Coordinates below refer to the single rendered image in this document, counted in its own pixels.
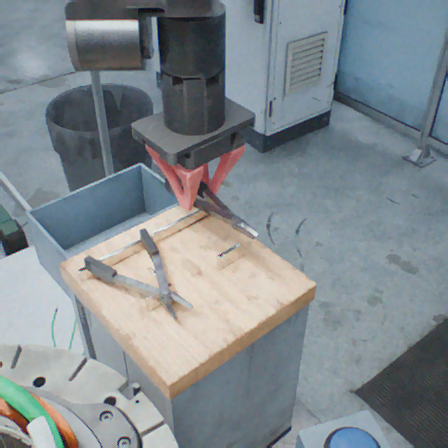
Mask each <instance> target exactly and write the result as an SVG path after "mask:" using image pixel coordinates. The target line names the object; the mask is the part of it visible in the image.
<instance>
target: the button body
mask: <svg viewBox="0 0 448 448"><path fill-rule="evenodd" d="M348 426H354V427H358V428H360V429H363V430H365V431H367V432H368V433H369V434H371V435H372V436H373V437H374V438H375V439H376V440H377V441H378V443H379V444H380V446H381V448H392V447H391V445H390V444H389V442H388V440H387V439H386V437H385V435H384V434H383V432H382V430H381V429H380V427H379V425H378V424H377V422H376V420H375V419H374V418H373V416H372V414H371V413H370V411H369V410H365V411H363V412H360V413H357V414H354V415H350V416H347V417H344V418H341V419H337V420H334V421H331V422H328V423H324V424H321V425H318V426H315V427H312V428H308V429H305V430H302V431H299V432H298V433H297V438H296V443H295V448H323V446H324V442H325V440H326V438H327V436H328V435H329V434H330V433H331V432H332V431H333V430H336V429H339V428H343V427H348Z"/></svg>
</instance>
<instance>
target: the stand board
mask: <svg viewBox="0 0 448 448"><path fill-rule="evenodd" d="M196 210H198V209H197V208H195V207H192V210H191V211H190V212H188V211H186V210H185V209H184V208H183V207H181V206H180V205H179V206H177V207H175V208H173V209H171V210H169V211H167V212H164V213H162V214H160V215H158V216H156V217H154V218H152V219H150V220H148V221H146V222H144V223H142V224H140V225H138V226H136V227H134V228H132V229H130V230H128V231H126V232H124V233H122V234H120V235H117V236H115V237H113V238H111V239H109V240H107V241H105V242H103V243H101V244H99V245H97V246H95V247H93V248H92V249H88V250H86V251H84V252H82V253H80V254H78V255H76V256H74V257H72V258H69V259H67V260H65V261H63V262H61V263H60V264H59V266H60V269H61V273H62V277H63V279H64V281H65V282H66V283H67V284H68V285H69V286H70V287H71V289H72V290H73V291H74V292H75V293H76V294H77V295H78V297H79V298H80V299H81V300H82V301H83V302H84V303H85V305H86V306H87V307H88V308H89V309H90V310H91V311H92V313H93V314H94V315H95V316H96V317H97V318H98V319H99V321H100V322H101V323H102V324H103V325H104V326H105V327H106V329H107V330H108V331H109V332H110V334H111V335H112V337H113V338H114V339H115V340H116V341H117V342H118V343H119V345H120V346H121V347H122V348H123V349H124V350H125V351H126V353H127V354H128V355H129V356H130V357H131V358H132V359H133V361H134V362H135V363H136V364H137V365H138V366H139V367H140V369H141V370H142V371H143V372H144V373H145V374H146V375H147V376H148V377H149V378H150V379H151V380H152V381H153V383H154V384H155V385H156V386H157V387H158V388H159V389H160V391H161V392H162V393H163V394H164V395H165V396H166V397H167V399H168V400H171V399H173V398H174V397H176V396H177V395H179V394H180V393H181V392H183V391H184V390H186V389H187V388H188V387H190V386H191V385H193V384H194V383H197V382H198V381H200V380H201V379H203V378H204V377H205V376H207V375H208V374H210V373H211V372H213V371H214V370H215V369H217V368H218V367H220V366H221V365H222V364H224V363H225V362H227V361H228V360H230V359H231V358H232V357H234V356H235V355H237V354H238V353H239V352H241V351H242V350H244V349H245V348H247V347H248V346H249V345H251V344H252V343H254V342H255V341H256V340H258V339H259V338H261V337H262V336H264V335H265V334H266V333H268V332H269V331H271V330H272V329H273V328H275V327H276V326H278V325H279V324H281V323H282V322H283V321H285V320H286V319H288V318H289V317H290V316H292V315H293V314H295V313H296V312H297V311H298V310H299V309H301V308H302V307H304V306H305V305H306V304H308V303H309V302H311V301H312V300H314V298H315V291H316V283H315V282H314V281H312V280H311V279H310V278H308V277H307V276H306V275H305V274H304V273H303V272H301V271H300V270H298V269H297V268H296V267H294V266H293V265H292V264H290V263H289V262H287V261H286V260H285V259H283V258H282V257H279V256H278V255H277V254H275V253H274V252H272V251H271V250H270V249H268V248H267V247H266V246H264V245H263V244H262V243H260V242H259V241H257V240H256V239H255V240H252V239H250V238H248V237H247V236H245V235H243V234H241V233H239V232H238V231H236V230H234V229H232V228H231V227H230V226H229V225H228V224H226V223H224V222H222V221H220V220H218V219H216V218H214V217H212V216H208V217H206V218H205V219H203V220H201V221H199V222H197V223H195V224H193V225H191V226H189V227H187V228H185V229H183V230H181V231H180V232H178V233H176V234H174V235H172V236H170V237H168V238H166V239H164V240H162V241H160V242H158V243H156V244H155V245H156V247H157V249H158V250H159V255H160V258H161V261H162V265H163V268H164V272H165V275H166V279H167V282H168V283H169V282H170V283H171V284H172V285H173V291H175V292H176V293H177V294H179V295H180V296H182V297H183V298H184V299H186V300H187V301H189V302H190V303H192V304H193V308H189V307H187V306H185V305H183V304H182V303H180V302H178V301H176V300H174V299H172V301H173V302H171V303H170V304H171V306H172V308H173V310H174V311H175V313H176V315H177V318H176V319H175V320H174V319H173V318H172V316H171V315H170V314H169V312H168V311H167V310H166V308H165V307H164V306H163V305H160V306H158V307H157V308H155V309H153V310H152V311H150V312H148V311H147V310H146V304H145V296H146V295H147V294H145V293H142V292H139V291H136V290H133V289H131V288H128V287H125V286H122V285H120V284H117V283H115V284H114V285H112V284H110V283H108V282H107V281H105V280H103V279H101V278H99V277H98V276H96V275H94V276H92V277H90V278H88V279H86V280H84V281H81V280H80V277H79V273H78V269H80V268H82V267H84V266H85V261H84V258H85V257H86V256H88V255H91V256H93V257H94V258H96V259H99V258H101V257H103V256H105V255H107V254H109V253H111V252H113V251H117V250H119V249H121V248H123V247H125V246H127V245H129V244H131V243H133V242H135V241H137V240H139V239H140V234H139V230H141V229H144V228H146V230H147V231H148V233H149V235H150V234H151V233H153V232H155V231H157V230H159V229H161V228H163V227H164V226H166V225H168V224H170V223H172V222H174V221H176V220H178V219H180V218H182V217H184V216H186V215H188V214H190V213H192V212H194V211H196ZM237 244H240V245H241V259H239V260H238V261H234V262H233V263H231V264H229V265H228V266H226V267H224V268H223V269H221V270H219V269H218V268H217V256H218V255H219V254H221V253H223V252H225V251H226V250H228V249H230V248H232V247H233V246H235V245H237ZM111 267H113V268H114V269H116V270H117V273H119V274H122V275H125V276H128V277H131V278H134V279H136V280H139V281H142V282H145V283H148V284H151V285H153V286H156V287H159V283H158V279H157V277H156V276H155V275H154V274H153V273H152V272H151V271H150V270H148V269H147V268H148V267H151V268H152V269H154V270H155V268H154V264H153V262H152V260H151V258H150V256H149V255H148V254H147V252H146V250H143V251H141V252H139V253H135V254H133V255H131V256H129V257H128V258H126V259H124V260H122V261H120V262H118V263H116V264H114V265H112V266H111ZM159 288H160V287H159Z"/></svg>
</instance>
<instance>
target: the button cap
mask: <svg viewBox="0 0 448 448"><path fill-rule="evenodd" d="M330 448H378V446H377V444H376V442H375V441H374V440H373V438H372V437H371V436H370V435H368V434H367V433H366V432H364V431H362V430H360V429H357V428H344V429H342V430H340V431H338V432H337V433H336V434H335V435H334V436H333V438H332V440H331V444H330Z"/></svg>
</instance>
